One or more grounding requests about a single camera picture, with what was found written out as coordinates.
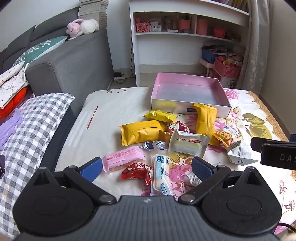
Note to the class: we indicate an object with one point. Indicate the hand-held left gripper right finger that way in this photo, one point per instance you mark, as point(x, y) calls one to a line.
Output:
point(200, 169)

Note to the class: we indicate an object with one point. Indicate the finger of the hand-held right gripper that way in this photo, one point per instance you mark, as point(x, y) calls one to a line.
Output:
point(259, 143)

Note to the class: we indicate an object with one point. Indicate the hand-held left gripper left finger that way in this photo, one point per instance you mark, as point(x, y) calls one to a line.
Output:
point(92, 168)

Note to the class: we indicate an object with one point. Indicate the clear wafer packet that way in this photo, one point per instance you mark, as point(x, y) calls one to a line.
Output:
point(191, 179)

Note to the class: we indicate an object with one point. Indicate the white cake packet yellow label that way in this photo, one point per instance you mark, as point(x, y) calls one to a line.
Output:
point(187, 144)

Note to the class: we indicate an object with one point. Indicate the pink snack packet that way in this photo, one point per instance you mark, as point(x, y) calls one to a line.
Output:
point(122, 158)

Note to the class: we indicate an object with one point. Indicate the orange lotus root packet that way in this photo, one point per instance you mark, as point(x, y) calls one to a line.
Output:
point(225, 136)

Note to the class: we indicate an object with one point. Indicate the blue white bread stick packet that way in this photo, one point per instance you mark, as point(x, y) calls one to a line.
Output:
point(161, 171)

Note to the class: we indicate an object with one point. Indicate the red white snack packet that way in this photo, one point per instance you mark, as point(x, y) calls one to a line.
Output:
point(179, 127)

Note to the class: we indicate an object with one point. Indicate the orange yellow snack packet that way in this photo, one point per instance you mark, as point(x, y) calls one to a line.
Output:
point(165, 136)

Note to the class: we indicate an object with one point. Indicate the long yellow snack packet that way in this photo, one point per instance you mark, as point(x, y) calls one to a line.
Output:
point(205, 120)

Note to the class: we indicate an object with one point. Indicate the small blue white packet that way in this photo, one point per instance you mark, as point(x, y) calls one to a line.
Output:
point(150, 145)

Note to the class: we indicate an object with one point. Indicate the large yellow snack packet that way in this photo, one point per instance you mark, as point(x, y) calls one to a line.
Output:
point(141, 132)

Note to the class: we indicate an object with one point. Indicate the small yellow snack packet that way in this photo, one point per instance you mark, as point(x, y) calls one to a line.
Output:
point(159, 115)

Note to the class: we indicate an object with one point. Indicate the pink cardboard box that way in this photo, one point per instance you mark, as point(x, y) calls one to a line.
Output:
point(185, 92)

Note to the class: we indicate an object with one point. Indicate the white printed storage box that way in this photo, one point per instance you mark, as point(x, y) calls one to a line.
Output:
point(229, 83)

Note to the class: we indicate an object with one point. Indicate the checked pillow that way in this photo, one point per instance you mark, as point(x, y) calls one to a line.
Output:
point(30, 129)

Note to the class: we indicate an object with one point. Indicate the pink plastic basket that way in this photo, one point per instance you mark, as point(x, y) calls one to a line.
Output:
point(227, 69)

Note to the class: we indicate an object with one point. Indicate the printed cardboard carton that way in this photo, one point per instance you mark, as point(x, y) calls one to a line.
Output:
point(234, 60)

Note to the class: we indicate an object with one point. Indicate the purple cloth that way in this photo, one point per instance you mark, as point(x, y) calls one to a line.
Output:
point(9, 127)

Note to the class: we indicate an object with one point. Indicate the black power adapter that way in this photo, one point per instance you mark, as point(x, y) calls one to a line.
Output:
point(118, 74)

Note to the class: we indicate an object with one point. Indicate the lace curtain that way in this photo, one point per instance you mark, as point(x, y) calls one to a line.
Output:
point(254, 46)

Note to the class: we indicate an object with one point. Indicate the red cloth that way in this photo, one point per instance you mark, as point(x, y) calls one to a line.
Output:
point(13, 104)

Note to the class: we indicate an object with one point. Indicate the blue storage box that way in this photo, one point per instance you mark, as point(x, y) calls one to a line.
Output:
point(208, 55)

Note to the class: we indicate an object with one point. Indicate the grey sofa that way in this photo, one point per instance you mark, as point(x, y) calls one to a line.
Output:
point(81, 60)

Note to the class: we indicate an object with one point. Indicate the small red basket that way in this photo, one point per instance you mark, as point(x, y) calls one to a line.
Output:
point(219, 33)

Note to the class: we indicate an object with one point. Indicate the floral cloth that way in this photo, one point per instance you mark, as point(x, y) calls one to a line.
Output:
point(11, 81)

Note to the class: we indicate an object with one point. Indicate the white bookshelf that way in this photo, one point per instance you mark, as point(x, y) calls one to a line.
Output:
point(166, 53)

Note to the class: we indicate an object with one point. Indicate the teal patterned pillow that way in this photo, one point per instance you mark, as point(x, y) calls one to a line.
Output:
point(39, 49)

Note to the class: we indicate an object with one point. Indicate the pink pen cup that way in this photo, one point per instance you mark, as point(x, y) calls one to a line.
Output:
point(183, 25)

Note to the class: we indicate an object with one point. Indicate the row of upright books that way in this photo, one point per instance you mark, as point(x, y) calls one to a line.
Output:
point(235, 4)

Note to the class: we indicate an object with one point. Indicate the pink white plush toy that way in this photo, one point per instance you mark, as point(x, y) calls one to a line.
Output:
point(85, 26)

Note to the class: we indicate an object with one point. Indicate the white labelled box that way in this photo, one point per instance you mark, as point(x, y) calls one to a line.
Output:
point(155, 28)

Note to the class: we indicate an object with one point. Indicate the pink perforated basket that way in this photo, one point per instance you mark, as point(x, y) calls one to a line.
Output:
point(142, 28)

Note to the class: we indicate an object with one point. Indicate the clear jar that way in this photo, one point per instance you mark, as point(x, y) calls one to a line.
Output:
point(170, 23)

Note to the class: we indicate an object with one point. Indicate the stack of books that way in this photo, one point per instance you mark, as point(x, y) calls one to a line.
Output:
point(92, 11)

